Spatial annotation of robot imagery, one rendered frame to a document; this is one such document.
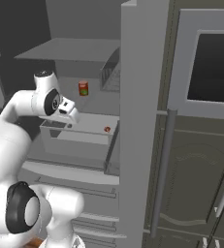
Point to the grey fridge body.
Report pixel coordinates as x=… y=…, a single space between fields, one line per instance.
x=84 y=19

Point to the grey fridge drawer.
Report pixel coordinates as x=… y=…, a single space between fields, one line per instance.
x=84 y=129

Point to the grey fridge shelf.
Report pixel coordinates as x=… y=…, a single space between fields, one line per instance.
x=71 y=50

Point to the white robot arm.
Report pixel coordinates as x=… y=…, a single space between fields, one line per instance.
x=6 y=151

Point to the red can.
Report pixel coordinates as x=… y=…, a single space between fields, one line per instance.
x=83 y=88

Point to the grey fridge door bin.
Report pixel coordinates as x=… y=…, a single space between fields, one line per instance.
x=112 y=76
x=112 y=155

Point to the grey freezer drawer front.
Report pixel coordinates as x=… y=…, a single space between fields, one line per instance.
x=94 y=200

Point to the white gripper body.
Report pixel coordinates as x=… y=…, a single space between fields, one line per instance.
x=72 y=117

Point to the small red round food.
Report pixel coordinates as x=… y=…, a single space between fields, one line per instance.
x=107 y=129

